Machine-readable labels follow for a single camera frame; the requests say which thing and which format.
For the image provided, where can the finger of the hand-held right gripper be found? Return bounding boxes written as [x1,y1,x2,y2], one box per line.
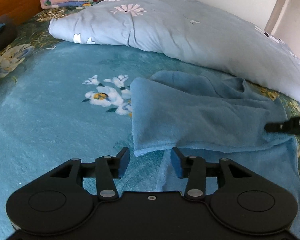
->
[265,115,300,136]

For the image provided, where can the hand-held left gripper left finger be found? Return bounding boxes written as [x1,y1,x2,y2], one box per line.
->
[50,147,130,201]

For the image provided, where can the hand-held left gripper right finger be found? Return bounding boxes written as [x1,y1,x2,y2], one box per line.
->
[170,147,251,201]

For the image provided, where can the blue garment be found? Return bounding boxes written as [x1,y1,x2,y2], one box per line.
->
[130,70,300,240]

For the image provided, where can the stack of folded clothes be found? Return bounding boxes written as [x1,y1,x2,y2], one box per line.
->
[0,15,18,84]

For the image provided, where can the teal floral blanket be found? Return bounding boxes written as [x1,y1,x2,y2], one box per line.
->
[0,6,300,240]

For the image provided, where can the beige door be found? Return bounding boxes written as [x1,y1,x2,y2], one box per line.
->
[264,0,300,64]

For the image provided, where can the light blue floral duvet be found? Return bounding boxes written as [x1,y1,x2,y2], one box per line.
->
[48,0,300,106]

